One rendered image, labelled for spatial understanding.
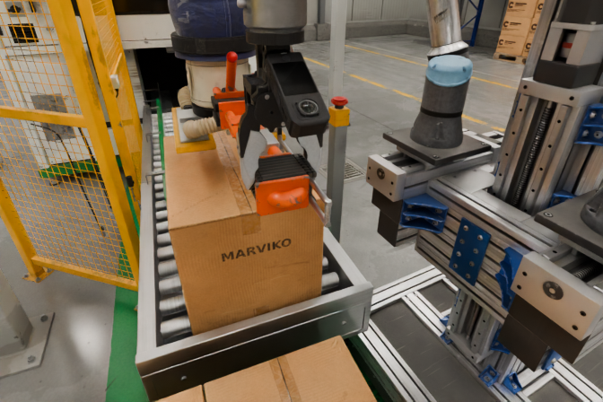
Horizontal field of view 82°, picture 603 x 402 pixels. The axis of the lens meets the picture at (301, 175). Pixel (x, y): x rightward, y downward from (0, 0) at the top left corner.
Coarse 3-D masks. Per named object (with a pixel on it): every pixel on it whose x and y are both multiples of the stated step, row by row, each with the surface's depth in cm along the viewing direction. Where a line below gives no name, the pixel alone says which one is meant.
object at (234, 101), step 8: (216, 96) 80; (224, 96) 81; (232, 96) 81; (240, 96) 82; (216, 104) 74; (224, 104) 74; (232, 104) 74; (240, 104) 75; (216, 112) 80; (224, 112) 75; (240, 112) 76; (216, 120) 76; (224, 120) 75; (224, 128) 76
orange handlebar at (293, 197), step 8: (216, 88) 91; (232, 112) 74; (232, 120) 68; (232, 128) 67; (264, 128) 66; (232, 136) 68; (272, 152) 57; (280, 152) 57; (280, 192) 46; (288, 192) 46; (296, 192) 46; (304, 192) 47; (272, 200) 46; (280, 200) 45; (288, 200) 45; (296, 200) 46
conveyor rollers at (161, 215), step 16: (160, 160) 208; (160, 176) 186; (160, 192) 172; (160, 208) 163; (160, 224) 149; (160, 240) 141; (160, 256) 133; (160, 272) 126; (176, 272) 128; (160, 288) 119; (176, 288) 120; (160, 304) 112; (176, 304) 113; (176, 320) 106
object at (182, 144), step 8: (176, 112) 110; (176, 120) 104; (176, 128) 98; (176, 136) 93; (184, 136) 92; (200, 136) 92; (208, 136) 93; (176, 144) 89; (184, 144) 88; (192, 144) 89; (200, 144) 89; (208, 144) 90; (176, 152) 88; (184, 152) 88; (192, 152) 89
